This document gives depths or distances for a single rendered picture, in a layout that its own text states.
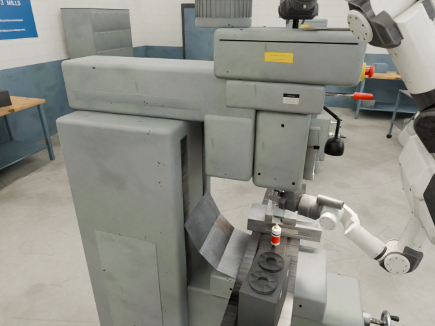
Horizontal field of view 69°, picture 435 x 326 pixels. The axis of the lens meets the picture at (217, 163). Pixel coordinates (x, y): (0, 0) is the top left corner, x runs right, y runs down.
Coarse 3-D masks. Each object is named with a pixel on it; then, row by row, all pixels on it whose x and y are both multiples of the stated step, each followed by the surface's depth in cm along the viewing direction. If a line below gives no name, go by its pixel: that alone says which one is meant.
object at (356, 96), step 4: (328, 92) 102; (332, 92) 102; (336, 92) 102; (356, 92) 100; (360, 92) 100; (340, 96) 102; (344, 96) 101; (348, 96) 101; (352, 96) 100; (356, 96) 100; (360, 96) 99; (364, 96) 99; (368, 96) 99; (372, 96) 99
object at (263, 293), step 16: (256, 256) 114; (272, 256) 112; (256, 272) 105; (272, 272) 107; (288, 272) 113; (240, 288) 101; (256, 288) 99; (272, 288) 99; (240, 304) 102; (256, 304) 99; (272, 304) 96; (240, 320) 105; (256, 320) 102; (272, 320) 99
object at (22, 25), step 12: (0, 0) 437; (12, 0) 454; (24, 0) 472; (0, 12) 439; (12, 12) 457; (24, 12) 474; (0, 24) 441; (12, 24) 459; (24, 24) 477; (0, 36) 444; (12, 36) 461; (24, 36) 479; (36, 36) 500
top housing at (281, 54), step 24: (216, 48) 104; (240, 48) 102; (264, 48) 100; (288, 48) 98; (312, 48) 96; (336, 48) 94; (360, 48) 92; (216, 72) 108; (240, 72) 105; (264, 72) 103; (288, 72) 101; (312, 72) 99; (336, 72) 97; (360, 72) 96
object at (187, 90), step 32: (64, 64) 127; (96, 64) 123; (128, 64) 120; (160, 64) 119; (192, 64) 120; (96, 96) 128; (128, 96) 123; (160, 96) 120; (192, 96) 116; (224, 96) 112
